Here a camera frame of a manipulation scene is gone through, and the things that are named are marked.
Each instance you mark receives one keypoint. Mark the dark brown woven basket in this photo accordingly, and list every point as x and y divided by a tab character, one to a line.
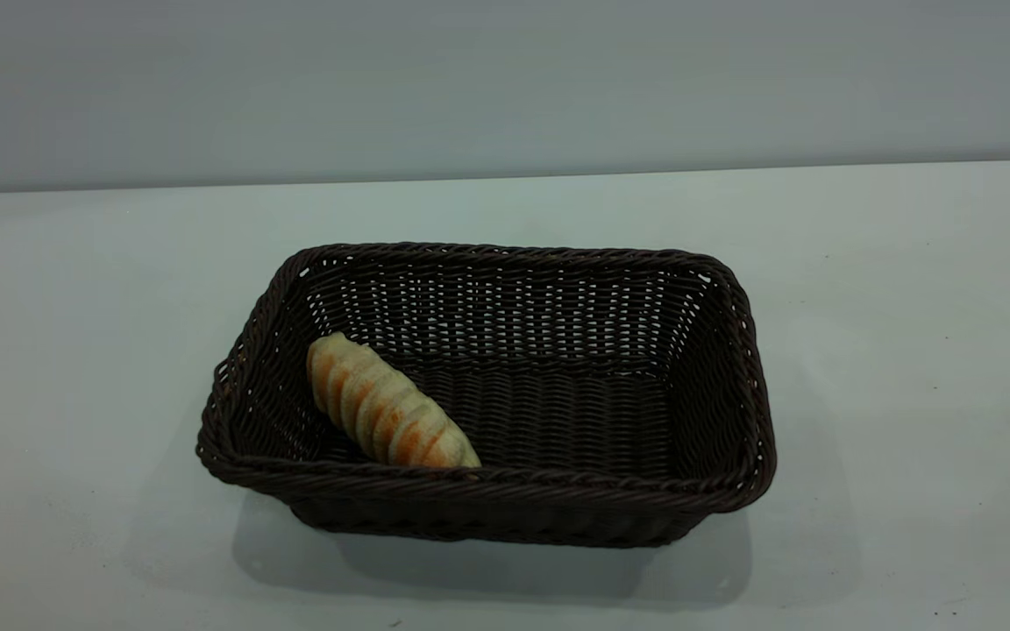
558	412

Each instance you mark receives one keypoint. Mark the striped orange bread roll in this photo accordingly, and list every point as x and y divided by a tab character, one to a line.
382	407

